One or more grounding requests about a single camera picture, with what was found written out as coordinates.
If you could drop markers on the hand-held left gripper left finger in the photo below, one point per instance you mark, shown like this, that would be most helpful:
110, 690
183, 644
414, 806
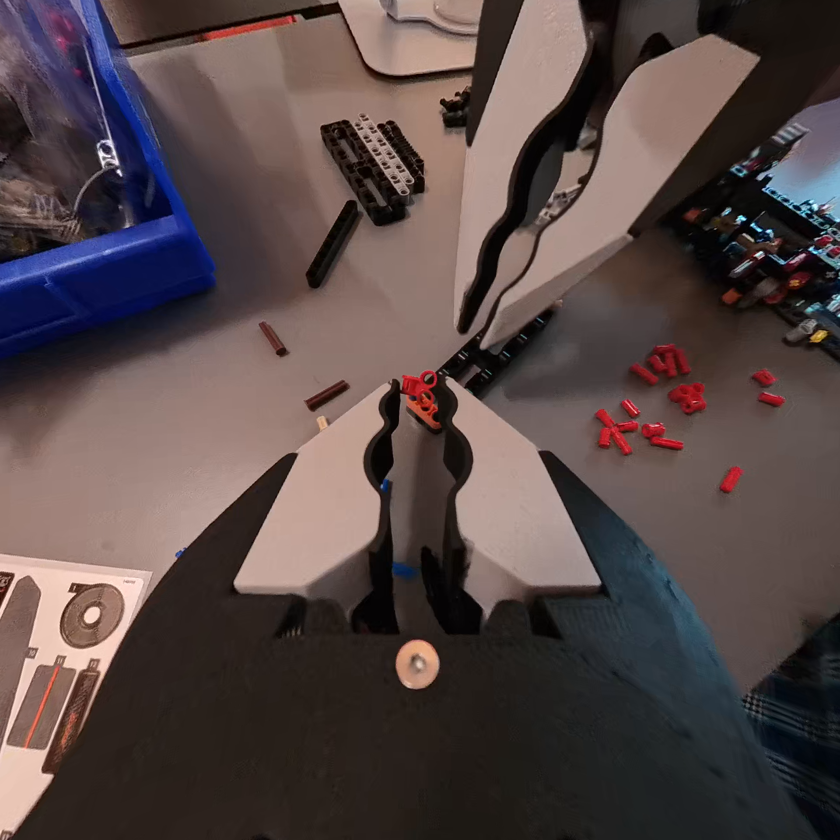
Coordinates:
308, 518

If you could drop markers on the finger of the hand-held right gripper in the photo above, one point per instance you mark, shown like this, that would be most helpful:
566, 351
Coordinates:
512, 98
656, 131

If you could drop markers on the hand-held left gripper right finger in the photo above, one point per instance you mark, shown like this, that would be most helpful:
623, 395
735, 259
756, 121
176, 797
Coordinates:
525, 518

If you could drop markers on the orange lego connector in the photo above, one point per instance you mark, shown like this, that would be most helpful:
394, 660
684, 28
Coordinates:
420, 413

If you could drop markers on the red lego connector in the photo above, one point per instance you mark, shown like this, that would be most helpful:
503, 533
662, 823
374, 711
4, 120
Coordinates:
410, 384

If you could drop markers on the long black lego frame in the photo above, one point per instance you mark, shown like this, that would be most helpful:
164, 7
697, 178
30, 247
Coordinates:
459, 359

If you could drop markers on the lego car chassis assembly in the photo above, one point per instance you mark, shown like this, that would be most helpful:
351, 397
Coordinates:
787, 262

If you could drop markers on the black ribbed lego beam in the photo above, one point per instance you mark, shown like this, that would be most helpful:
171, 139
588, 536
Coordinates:
410, 154

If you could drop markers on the brown lego axle pin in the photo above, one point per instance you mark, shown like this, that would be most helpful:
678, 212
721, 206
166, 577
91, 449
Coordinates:
272, 338
326, 396

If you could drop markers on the light grey lego beam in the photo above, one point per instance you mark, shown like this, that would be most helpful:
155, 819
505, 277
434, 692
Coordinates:
394, 164
377, 154

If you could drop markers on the pile of red lego pins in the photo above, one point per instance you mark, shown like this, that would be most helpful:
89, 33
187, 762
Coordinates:
689, 397

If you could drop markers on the lego sticker sheet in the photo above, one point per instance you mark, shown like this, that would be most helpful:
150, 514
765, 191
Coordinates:
39, 656

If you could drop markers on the pile of large black connectors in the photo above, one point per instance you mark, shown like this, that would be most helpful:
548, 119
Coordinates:
454, 117

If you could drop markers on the white book stand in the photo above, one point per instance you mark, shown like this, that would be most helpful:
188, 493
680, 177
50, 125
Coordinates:
394, 52

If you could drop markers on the orange and black tool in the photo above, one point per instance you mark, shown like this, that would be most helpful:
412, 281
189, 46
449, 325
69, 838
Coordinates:
249, 27

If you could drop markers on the tagged blue plastic bin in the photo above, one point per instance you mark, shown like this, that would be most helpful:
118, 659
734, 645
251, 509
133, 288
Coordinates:
98, 289

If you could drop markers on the person's plaid shirt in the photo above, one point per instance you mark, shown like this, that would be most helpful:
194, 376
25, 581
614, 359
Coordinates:
800, 722

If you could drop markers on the clear plastic parts bag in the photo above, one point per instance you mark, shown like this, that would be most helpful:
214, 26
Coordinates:
52, 131

